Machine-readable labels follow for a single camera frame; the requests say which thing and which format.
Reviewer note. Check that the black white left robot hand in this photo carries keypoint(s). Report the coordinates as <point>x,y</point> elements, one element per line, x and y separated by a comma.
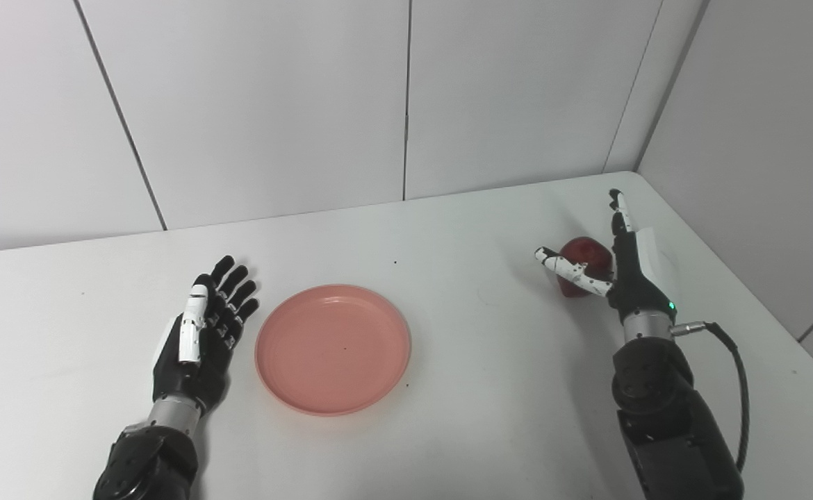
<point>191,378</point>

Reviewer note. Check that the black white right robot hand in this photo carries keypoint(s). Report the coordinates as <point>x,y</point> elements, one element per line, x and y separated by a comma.
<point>639,292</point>

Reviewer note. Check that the red apple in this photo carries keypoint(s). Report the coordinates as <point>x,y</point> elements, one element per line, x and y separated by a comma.
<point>590,253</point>

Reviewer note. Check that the pink round plate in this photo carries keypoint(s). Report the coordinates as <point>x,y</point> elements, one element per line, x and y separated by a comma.
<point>332,349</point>

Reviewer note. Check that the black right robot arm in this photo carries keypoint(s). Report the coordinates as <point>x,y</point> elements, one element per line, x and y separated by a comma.
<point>670,430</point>

